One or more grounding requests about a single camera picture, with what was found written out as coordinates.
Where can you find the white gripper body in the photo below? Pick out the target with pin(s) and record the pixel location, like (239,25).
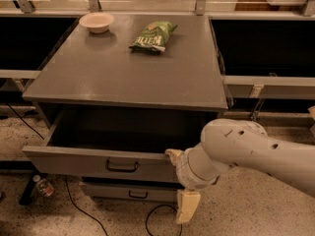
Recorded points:
(184,171)

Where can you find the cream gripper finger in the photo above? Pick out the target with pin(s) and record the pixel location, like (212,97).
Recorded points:
(187,202)
(173,155)

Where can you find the grey top drawer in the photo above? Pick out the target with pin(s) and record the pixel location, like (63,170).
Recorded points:
(126,144)

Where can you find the grey drawer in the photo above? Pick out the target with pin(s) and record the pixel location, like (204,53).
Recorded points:
(126,144)
(129,192)

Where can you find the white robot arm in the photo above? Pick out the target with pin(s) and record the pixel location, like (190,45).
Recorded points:
(226,143)

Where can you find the grey drawer cabinet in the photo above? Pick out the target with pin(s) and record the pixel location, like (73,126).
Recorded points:
(100,71)

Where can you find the grey bottom drawer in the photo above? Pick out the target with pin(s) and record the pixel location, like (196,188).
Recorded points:
(129,192)

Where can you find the green chip bag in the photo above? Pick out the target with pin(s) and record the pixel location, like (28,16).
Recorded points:
(154,36)

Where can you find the plastic bottle on floor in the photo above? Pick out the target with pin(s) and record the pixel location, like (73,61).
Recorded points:
(43,186)

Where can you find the beige bowl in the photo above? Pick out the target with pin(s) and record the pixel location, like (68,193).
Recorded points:
(97,22)

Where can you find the black metal leg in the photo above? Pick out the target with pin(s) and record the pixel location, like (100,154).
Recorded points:
(26,197)

